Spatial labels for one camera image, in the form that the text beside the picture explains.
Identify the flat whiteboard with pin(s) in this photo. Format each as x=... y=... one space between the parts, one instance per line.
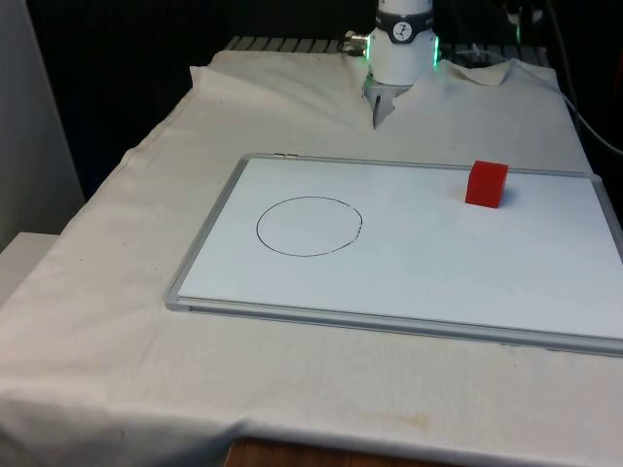
x=414 y=262

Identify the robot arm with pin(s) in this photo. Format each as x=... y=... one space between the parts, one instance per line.
x=401 y=53

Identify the red cube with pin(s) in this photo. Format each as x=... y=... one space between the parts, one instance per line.
x=483 y=190

